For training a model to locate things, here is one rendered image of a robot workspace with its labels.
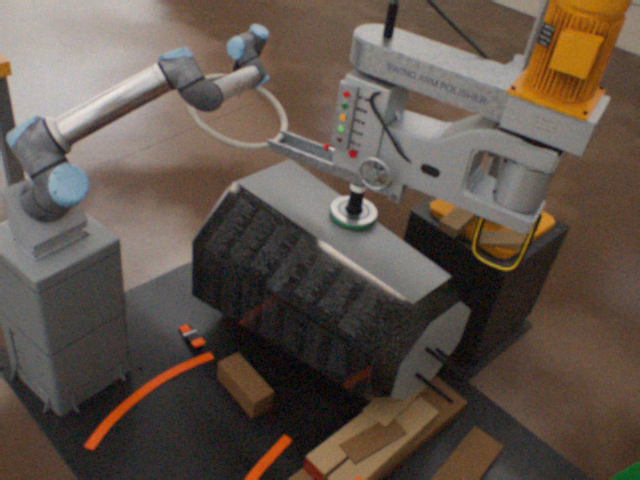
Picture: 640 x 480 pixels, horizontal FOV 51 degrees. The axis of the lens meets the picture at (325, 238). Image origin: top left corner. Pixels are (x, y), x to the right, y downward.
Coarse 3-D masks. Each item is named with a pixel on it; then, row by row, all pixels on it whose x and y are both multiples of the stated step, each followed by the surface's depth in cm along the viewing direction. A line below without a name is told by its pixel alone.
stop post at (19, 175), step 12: (0, 60) 340; (0, 72) 340; (0, 84) 346; (0, 96) 349; (0, 108) 353; (12, 108) 357; (0, 120) 356; (12, 120) 361; (0, 132) 362; (0, 144) 370; (12, 156) 372; (12, 168) 376; (12, 180) 380
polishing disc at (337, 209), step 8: (336, 200) 312; (344, 200) 312; (336, 208) 307; (344, 208) 308; (368, 208) 310; (336, 216) 302; (344, 216) 303; (352, 216) 304; (360, 216) 304; (368, 216) 305; (376, 216) 306; (352, 224) 300; (360, 224) 300
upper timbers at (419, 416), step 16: (368, 416) 308; (400, 416) 310; (416, 416) 312; (432, 416) 313; (336, 432) 299; (352, 432) 300; (416, 432) 305; (320, 448) 292; (336, 448) 293; (384, 448) 296; (400, 448) 298; (320, 464) 286; (336, 464) 287; (352, 464) 288; (368, 464) 289; (384, 464) 293
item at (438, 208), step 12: (432, 204) 343; (444, 204) 345; (444, 216) 337; (468, 228) 331; (492, 228) 334; (504, 228) 335; (540, 228) 339; (480, 240) 326; (492, 252) 323; (504, 252) 320; (516, 252) 326
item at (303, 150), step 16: (272, 144) 305; (288, 144) 312; (304, 144) 310; (320, 144) 306; (304, 160) 300; (320, 160) 295; (336, 176) 295; (352, 176) 291; (384, 176) 296; (384, 192) 286
